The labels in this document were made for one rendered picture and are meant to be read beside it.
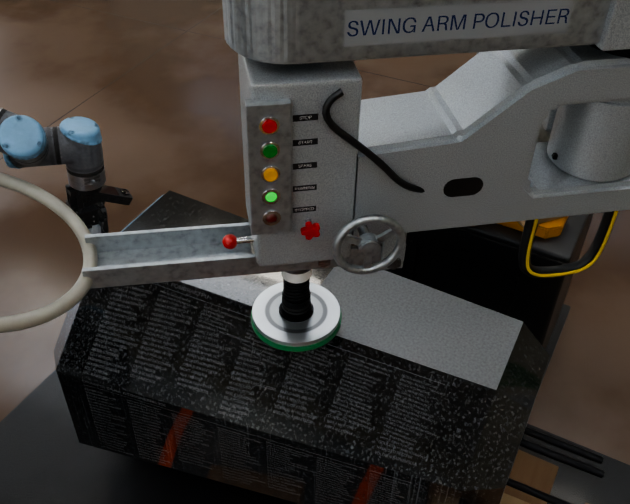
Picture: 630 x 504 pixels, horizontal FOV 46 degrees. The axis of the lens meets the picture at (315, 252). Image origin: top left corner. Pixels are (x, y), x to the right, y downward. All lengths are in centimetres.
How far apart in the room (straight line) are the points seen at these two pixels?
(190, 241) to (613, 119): 92
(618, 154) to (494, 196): 27
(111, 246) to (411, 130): 69
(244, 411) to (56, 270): 166
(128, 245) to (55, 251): 181
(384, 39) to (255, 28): 22
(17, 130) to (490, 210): 101
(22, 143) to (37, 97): 301
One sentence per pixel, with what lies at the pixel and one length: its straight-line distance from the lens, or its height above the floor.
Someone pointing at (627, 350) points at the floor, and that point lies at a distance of 315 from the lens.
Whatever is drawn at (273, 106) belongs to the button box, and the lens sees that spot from 128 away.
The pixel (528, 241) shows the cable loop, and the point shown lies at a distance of 182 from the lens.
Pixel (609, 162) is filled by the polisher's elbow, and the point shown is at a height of 130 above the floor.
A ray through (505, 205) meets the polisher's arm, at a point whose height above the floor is 122.
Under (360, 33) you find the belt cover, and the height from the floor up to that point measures 162.
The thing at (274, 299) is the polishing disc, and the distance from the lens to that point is 180.
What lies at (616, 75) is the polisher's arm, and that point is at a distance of 153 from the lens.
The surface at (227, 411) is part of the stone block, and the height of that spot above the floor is 63.
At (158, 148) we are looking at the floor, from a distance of 404.
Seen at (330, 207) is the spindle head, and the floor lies 127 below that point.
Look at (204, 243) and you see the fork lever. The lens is 167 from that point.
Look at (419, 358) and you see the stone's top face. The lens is 177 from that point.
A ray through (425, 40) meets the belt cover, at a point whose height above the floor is 160.
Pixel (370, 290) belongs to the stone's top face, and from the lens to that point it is 192.
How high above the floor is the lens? 214
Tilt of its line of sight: 40 degrees down
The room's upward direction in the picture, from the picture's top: 1 degrees clockwise
